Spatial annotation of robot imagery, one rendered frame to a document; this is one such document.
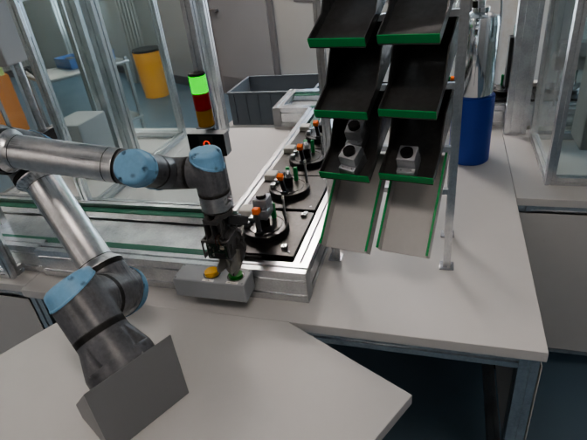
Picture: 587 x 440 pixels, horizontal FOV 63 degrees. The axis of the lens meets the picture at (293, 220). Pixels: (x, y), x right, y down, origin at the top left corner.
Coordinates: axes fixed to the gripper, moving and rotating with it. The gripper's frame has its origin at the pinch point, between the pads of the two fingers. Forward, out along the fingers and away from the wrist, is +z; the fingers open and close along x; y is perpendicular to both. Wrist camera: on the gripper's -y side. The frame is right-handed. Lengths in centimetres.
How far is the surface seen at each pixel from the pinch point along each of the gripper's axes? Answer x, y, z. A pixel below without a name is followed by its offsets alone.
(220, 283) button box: -3.1, 3.3, 2.3
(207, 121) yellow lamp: -16.0, -31.3, -29.6
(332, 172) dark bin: 24.5, -16.0, -21.6
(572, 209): 95, -70, 16
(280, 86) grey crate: -66, -246, 22
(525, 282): 74, -21, 12
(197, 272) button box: -11.3, 0.1, 2.1
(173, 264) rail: -21.0, -3.5, 3.1
